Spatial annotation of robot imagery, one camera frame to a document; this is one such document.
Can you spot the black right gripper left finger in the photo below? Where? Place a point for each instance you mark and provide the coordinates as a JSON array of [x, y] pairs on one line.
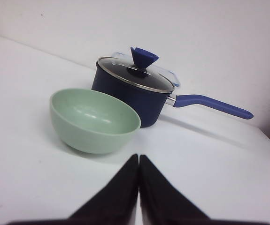
[[113, 205]]

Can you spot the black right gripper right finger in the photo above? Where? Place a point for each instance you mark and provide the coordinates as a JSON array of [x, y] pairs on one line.
[[165, 205]]

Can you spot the light green bowl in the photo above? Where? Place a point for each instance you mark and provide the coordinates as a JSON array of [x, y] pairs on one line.
[[92, 121]]

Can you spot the dark blue saucepan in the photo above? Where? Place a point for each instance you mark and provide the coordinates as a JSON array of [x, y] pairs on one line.
[[149, 104]]

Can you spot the glass lid with blue knob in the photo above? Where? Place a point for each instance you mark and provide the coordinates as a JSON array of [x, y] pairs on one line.
[[136, 72]]

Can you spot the clear blue-rimmed container lid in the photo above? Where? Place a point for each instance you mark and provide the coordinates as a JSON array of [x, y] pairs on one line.
[[166, 73]]

